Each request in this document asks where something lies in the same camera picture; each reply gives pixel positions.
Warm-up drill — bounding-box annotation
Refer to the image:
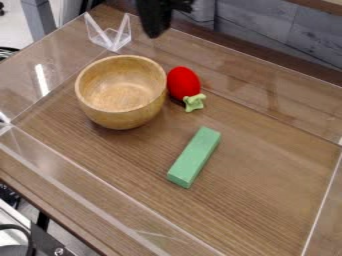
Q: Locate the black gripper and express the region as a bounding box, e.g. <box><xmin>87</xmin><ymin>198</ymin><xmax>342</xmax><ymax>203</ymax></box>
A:
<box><xmin>136</xmin><ymin>0</ymin><xmax>195</xmax><ymax>39</ymax></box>

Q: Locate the red plush strawberry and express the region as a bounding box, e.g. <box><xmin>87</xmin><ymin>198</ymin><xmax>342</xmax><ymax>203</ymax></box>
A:
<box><xmin>167</xmin><ymin>66</ymin><xmax>206</xmax><ymax>113</ymax></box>

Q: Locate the wooden bowl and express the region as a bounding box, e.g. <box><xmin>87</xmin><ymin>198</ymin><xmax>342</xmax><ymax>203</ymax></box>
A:
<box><xmin>75</xmin><ymin>55</ymin><xmax>167</xmax><ymax>130</ymax></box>

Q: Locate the green rectangular block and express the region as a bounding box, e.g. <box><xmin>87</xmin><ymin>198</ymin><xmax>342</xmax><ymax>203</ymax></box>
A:
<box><xmin>167</xmin><ymin>127</ymin><xmax>221</xmax><ymax>189</ymax></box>

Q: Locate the black table leg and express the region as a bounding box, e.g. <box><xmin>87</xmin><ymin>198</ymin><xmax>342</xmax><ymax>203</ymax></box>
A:
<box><xmin>36</xmin><ymin>212</ymin><xmax>50</xmax><ymax>231</ymax></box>

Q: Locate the grey post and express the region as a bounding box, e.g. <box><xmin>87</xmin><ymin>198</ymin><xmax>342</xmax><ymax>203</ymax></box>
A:
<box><xmin>20</xmin><ymin>0</ymin><xmax>56</xmax><ymax>41</ymax></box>

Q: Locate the clear acrylic tray enclosure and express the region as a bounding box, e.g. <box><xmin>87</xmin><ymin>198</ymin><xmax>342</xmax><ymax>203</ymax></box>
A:
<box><xmin>0</xmin><ymin>20</ymin><xmax>342</xmax><ymax>256</ymax></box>

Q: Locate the black cable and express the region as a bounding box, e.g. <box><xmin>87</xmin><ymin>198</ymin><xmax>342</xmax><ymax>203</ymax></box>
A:
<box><xmin>0</xmin><ymin>223</ymin><xmax>38</xmax><ymax>256</ymax></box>

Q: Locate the black metal bracket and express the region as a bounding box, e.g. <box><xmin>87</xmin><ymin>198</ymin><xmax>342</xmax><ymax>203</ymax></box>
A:
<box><xmin>31</xmin><ymin>225</ymin><xmax>76</xmax><ymax>256</ymax></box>

